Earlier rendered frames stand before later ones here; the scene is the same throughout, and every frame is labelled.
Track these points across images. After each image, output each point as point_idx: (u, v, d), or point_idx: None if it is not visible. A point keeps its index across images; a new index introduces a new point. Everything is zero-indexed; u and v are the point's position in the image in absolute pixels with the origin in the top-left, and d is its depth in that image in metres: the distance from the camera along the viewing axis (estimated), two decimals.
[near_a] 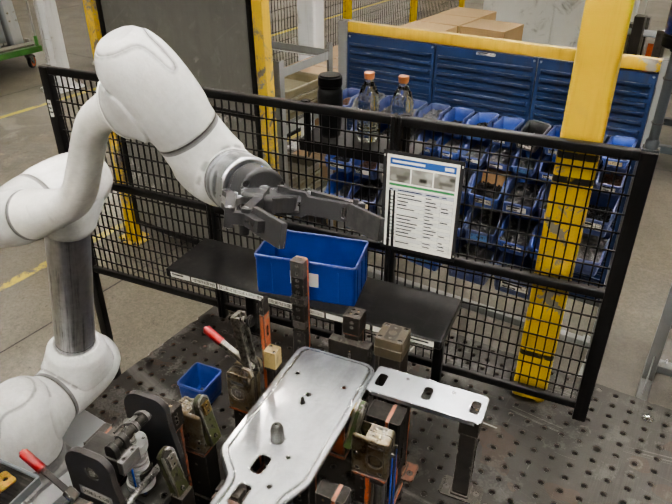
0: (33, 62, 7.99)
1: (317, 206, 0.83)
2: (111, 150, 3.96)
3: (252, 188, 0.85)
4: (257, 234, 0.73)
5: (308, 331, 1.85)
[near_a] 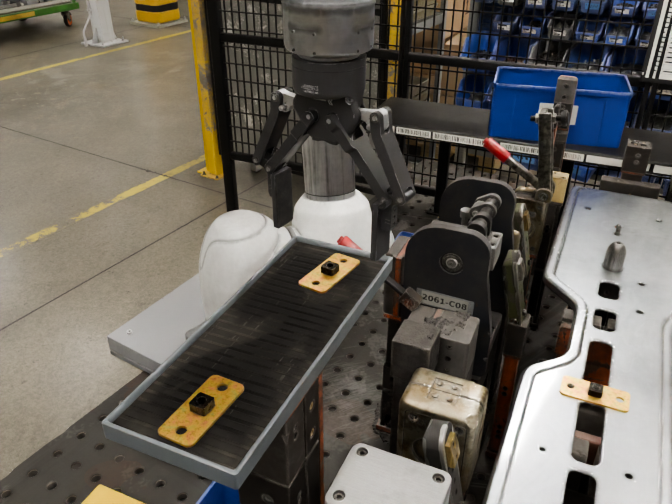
0: (69, 20, 7.63)
1: (298, 145, 0.71)
2: (196, 70, 3.61)
3: None
4: (378, 219, 0.67)
5: None
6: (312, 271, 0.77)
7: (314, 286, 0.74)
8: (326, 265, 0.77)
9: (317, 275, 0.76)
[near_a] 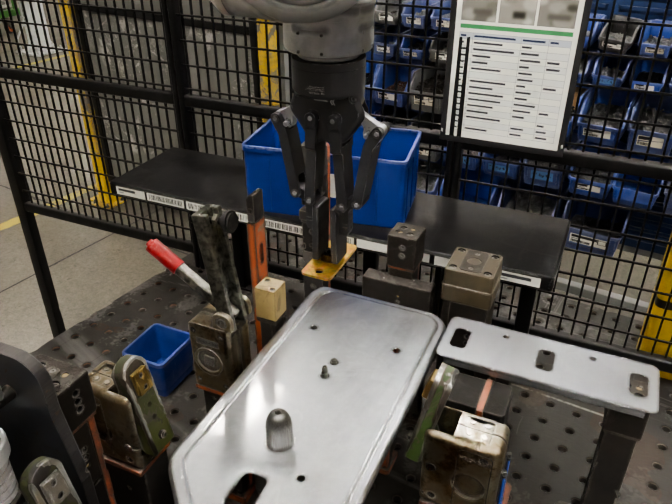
0: (10, 27, 7.30)
1: (321, 160, 0.70)
2: (77, 90, 3.28)
3: None
4: (336, 225, 0.71)
5: None
6: (312, 260, 0.76)
7: (319, 274, 0.73)
8: (326, 252, 0.76)
9: (318, 263, 0.75)
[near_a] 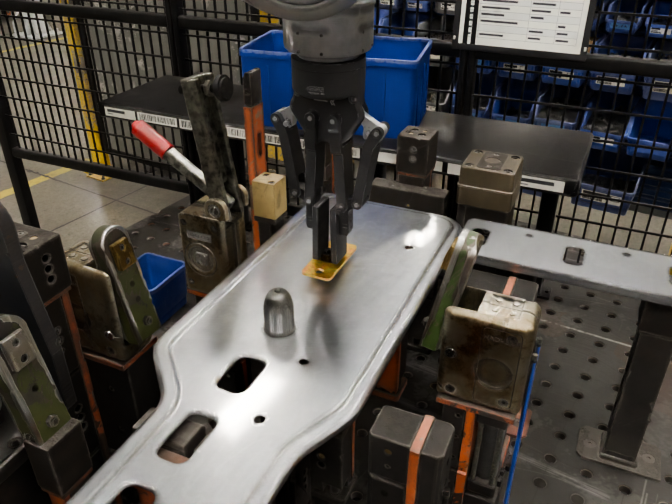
0: (7, 11, 7.22)
1: (321, 160, 0.70)
2: (72, 57, 3.19)
3: None
4: (336, 225, 0.71)
5: (331, 187, 1.08)
6: (312, 260, 0.76)
7: (319, 274, 0.73)
8: (326, 252, 0.76)
9: (318, 263, 0.75)
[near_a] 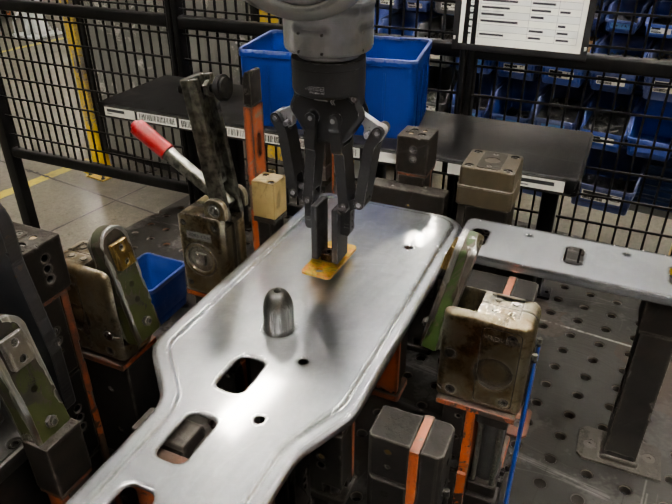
0: (7, 11, 7.22)
1: (320, 159, 0.70)
2: (71, 57, 3.19)
3: None
4: (337, 225, 0.71)
5: (331, 187, 1.08)
6: (312, 259, 0.76)
7: (319, 273, 0.73)
8: (326, 252, 0.76)
9: (318, 262, 0.75)
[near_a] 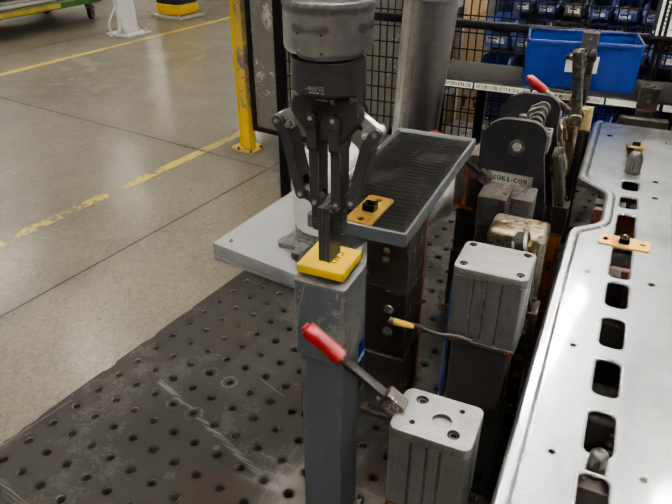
0: (92, 12, 7.92)
1: (324, 160, 0.70)
2: (233, 51, 3.89)
3: None
4: (330, 223, 0.72)
5: None
6: (628, 145, 1.46)
7: (638, 147, 1.43)
8: (634, 142, 1.46)
9: (632, 145, 1.45)
